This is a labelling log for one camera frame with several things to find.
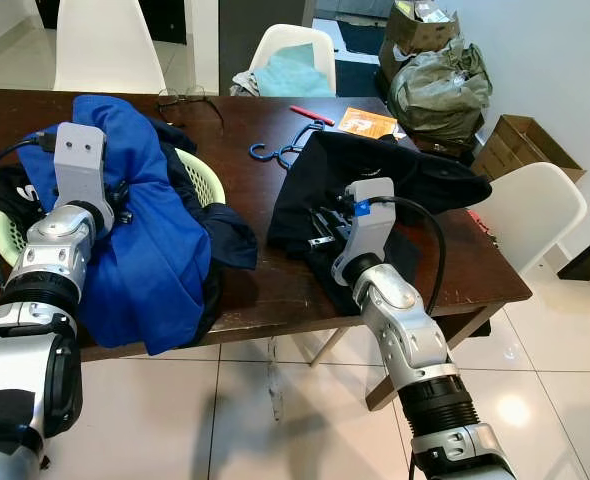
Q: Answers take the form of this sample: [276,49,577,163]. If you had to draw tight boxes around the blue garment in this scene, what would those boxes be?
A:
[20,95,216,356]

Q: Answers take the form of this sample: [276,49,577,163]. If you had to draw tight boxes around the blue plastic hanger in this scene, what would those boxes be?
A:
[250,120,328,171]

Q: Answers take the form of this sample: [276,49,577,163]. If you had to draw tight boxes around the light green laundry basket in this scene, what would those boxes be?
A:
[0,148,226,269]

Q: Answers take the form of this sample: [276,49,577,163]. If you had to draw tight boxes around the dark navy garment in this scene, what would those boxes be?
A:
[150,115,259,346]

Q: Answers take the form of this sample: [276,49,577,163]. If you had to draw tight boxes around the orange booklet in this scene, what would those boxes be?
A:
[337,106,401,139]

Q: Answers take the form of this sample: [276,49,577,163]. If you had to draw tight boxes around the red pen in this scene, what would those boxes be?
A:
[289,104,336,127]

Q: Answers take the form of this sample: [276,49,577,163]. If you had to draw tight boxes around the black framed eyeglasses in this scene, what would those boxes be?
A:
[155,85,226,131]

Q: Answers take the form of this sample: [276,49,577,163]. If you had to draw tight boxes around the red and white item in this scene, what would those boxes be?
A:
[465,208,498,246]

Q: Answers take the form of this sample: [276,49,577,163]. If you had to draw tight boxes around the teal cloth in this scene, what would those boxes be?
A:
[237,45,336,98]

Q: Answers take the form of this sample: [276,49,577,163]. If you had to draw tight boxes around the white plastic chair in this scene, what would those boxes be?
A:
[470,160,588,276]
[230,24,338,98]
[53,0,168,96]

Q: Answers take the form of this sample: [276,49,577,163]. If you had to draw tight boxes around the olive green bag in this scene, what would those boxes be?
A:
[387,38,494,151]

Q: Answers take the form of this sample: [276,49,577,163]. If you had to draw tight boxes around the open cardboard box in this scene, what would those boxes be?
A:
[472,113,588,183]
[378,0,463,81]

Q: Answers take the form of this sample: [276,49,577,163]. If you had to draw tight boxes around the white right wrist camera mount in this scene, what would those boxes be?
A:
[337,178,398,286]

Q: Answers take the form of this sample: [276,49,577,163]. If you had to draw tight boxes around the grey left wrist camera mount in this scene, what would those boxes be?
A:
[53,122,118,236]

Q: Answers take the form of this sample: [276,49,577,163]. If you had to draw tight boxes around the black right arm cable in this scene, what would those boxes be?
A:
[370,195,446,316]

